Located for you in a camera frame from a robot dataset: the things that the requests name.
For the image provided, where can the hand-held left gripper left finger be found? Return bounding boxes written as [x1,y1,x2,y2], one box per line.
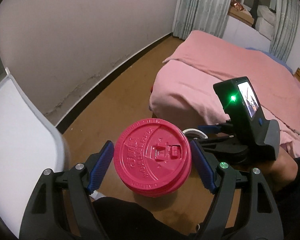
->
[19,140,115,240]

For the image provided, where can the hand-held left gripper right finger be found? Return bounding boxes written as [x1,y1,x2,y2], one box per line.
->
[190,139,284,240]

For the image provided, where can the bed with pink blanket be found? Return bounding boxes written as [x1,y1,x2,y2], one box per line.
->
[149,30,300,160]

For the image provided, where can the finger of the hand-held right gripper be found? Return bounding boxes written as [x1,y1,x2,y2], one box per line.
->
[199,135,243,164]
[197,121,234,133]

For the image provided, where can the blue bed sheet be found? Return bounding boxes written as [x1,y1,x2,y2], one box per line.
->
[245,46,294,74]

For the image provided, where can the person's right forearm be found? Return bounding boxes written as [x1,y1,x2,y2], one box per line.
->
[259,152,300,200]

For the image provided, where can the window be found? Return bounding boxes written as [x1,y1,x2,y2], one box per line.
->
[225,0,280,40]

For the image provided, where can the pale green curtain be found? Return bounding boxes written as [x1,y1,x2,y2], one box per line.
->
[269,0,300,63]
[172,0,234,40]

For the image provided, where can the red plastic cup lid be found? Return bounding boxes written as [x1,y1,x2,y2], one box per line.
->
[114,118,192,197]

